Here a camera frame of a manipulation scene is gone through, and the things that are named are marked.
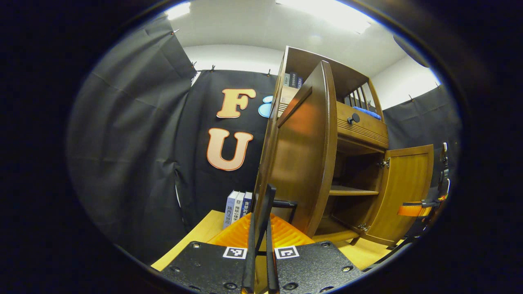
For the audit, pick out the row of shelf books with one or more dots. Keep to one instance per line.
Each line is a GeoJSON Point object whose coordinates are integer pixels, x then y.
{"type": "Point", "coordinates": [293, 80]}

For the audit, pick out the large ceiling light panel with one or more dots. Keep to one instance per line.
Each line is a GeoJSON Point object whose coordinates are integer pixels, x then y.
{"type": "Point", "coordinates": [327, 12]}

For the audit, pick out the blue folded towel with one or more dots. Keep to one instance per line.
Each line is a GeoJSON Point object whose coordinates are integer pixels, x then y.
{"type": "Point", "coordinates": [367, 112]}

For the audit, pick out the wooden shoe cabinet door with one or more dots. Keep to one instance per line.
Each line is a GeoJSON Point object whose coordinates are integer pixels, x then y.
{"type": "Point", "coordinates": [404, 179]}
{"type": "Point", "coordinates": [304, 155]}

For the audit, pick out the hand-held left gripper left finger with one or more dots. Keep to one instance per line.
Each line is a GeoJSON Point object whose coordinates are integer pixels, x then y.
{"type": "Point", "coordinates": [250, 265]}

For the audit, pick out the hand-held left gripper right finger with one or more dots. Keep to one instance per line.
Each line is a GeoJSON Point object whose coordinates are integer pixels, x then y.
{"type": "Point", "coordinates": [270, 269]}

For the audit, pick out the wooden double-door shoe cabinet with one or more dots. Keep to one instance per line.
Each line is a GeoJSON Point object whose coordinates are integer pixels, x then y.
{"type": "Point", "coordinates": [351, 192]}

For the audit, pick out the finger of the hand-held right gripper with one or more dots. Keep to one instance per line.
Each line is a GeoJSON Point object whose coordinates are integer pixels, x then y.
{"type": "Point", "coordinates": [412, 210]}

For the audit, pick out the wooden drawer with black knob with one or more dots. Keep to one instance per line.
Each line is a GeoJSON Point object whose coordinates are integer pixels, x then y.
{"type": "Point", "coordinates": [365, 130]}

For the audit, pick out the white standing book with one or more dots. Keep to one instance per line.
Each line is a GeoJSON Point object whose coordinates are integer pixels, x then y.
{"type": "Point", "coordinates": [239, 206]}

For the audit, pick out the pale blue standing book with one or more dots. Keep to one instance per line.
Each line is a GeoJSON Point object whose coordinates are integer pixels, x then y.
{"type": "Point", "coordinates": [229, 210]}

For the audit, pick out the ceiling light strip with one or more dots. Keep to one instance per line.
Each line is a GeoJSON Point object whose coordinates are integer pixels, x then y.
{"type": "Point", "coordinates": [178, 10]}

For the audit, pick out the dark blue standing book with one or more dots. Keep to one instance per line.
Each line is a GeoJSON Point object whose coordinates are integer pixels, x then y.
{"type": "Point", "coordinates": [247, 204]}

